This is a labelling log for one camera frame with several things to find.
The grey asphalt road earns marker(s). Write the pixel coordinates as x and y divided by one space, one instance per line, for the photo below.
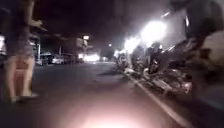
83 93

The pale painted road line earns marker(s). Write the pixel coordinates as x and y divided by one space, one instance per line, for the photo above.
160 103

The row of parked motorcycles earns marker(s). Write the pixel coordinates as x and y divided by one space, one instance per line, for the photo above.
156 66

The person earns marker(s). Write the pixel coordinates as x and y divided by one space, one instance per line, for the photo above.
20 50

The building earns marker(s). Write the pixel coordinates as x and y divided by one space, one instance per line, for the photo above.
71 48

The vehicle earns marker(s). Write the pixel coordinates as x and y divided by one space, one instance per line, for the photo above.
53 59

